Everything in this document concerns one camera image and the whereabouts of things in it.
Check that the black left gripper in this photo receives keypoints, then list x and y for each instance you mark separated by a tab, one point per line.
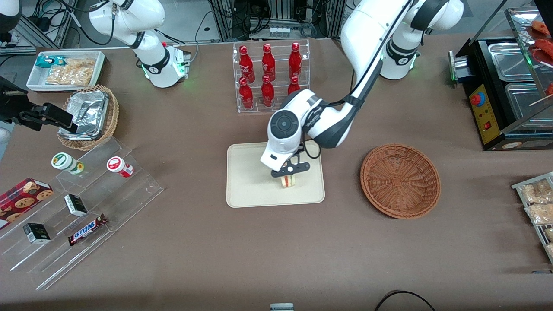
300	149

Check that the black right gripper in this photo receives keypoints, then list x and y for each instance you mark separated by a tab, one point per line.
11	105

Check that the triangular sandwich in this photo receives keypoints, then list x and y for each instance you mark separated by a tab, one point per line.
288	183

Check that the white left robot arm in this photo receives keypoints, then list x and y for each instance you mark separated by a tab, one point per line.
367	34

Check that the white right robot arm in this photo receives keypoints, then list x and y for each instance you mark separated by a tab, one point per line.
151	65

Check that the beige plastic tray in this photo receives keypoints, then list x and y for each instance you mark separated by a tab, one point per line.
250	181

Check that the aluminium foil tray stack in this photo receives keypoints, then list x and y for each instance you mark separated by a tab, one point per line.
88	114

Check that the light wicker basket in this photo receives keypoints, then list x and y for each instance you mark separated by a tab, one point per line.
113	116

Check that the brown wicker basket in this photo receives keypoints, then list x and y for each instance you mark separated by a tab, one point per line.
399	181

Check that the white plastic bin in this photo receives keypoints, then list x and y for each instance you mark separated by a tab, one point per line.
36	80

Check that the green lid cup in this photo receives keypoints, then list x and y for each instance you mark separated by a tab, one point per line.
65	162

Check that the clear bag of crackers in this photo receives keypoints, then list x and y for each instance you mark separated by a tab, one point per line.
71	74

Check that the teal snack packet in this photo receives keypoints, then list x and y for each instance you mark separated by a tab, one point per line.
47	61

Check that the clear acrylic bottle rack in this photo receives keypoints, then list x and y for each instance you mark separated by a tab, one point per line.
259	110

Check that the red cola bottle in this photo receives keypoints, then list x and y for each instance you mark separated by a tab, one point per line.
295	62
293	85
268	64
246	65
267	93
246	95

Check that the red plaid cookie box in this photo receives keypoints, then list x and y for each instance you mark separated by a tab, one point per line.
21	201

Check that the red lid cup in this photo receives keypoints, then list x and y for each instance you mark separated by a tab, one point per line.
117	166

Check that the aluminium profile beam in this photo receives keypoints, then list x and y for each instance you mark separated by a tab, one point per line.
43	32

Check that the small black carton box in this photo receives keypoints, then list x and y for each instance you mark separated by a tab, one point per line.
36	233
76	205

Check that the black power adapter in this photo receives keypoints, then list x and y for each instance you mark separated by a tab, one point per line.
39	23

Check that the clear acrylic stepped display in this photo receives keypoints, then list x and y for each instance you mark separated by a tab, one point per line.
125	194

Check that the Snickers chocolate bar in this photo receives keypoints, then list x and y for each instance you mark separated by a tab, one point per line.
86	230

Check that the white power strip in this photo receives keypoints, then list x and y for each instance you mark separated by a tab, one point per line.
279	32

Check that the black food warmer machine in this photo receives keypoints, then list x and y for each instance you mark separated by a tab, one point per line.
477	65

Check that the steel warmer pan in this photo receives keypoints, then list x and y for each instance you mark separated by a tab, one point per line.
510	60
529	101

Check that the clear bagged pastry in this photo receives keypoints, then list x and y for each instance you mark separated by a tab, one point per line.
540	214
549	234
538	191
550	250

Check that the red sausage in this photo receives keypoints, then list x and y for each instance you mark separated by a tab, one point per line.
545	47
542	28

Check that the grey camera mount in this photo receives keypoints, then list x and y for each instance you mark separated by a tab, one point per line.
281	307

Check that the aluminium frame cabinet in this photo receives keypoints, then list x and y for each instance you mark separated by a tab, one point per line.
281	13

